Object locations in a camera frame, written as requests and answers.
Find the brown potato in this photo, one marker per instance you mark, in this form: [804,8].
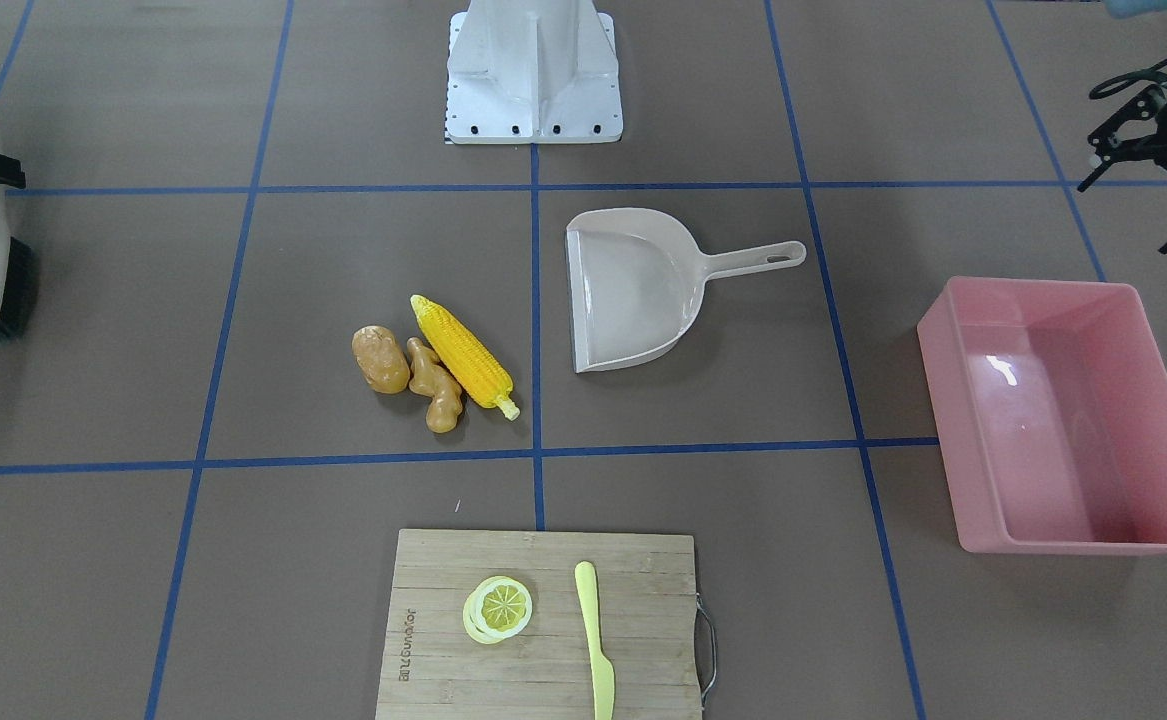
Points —
[381,359]

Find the tan ginger root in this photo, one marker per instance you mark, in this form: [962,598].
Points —
[431,379]

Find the yellow corn cob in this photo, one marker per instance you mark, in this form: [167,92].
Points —
[481,375]

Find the beige plastic dustpan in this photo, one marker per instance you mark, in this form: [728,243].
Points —
[637,280]

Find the pink plastic bin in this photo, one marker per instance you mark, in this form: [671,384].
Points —
[1050,401]

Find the yellow lemon slices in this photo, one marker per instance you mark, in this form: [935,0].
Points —
[497,610]

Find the bamboo cutting board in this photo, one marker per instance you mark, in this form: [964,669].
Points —
[647,616]

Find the yellow plastic knife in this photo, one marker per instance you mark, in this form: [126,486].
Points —
[603,676]

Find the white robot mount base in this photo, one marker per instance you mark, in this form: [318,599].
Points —
[532,72]

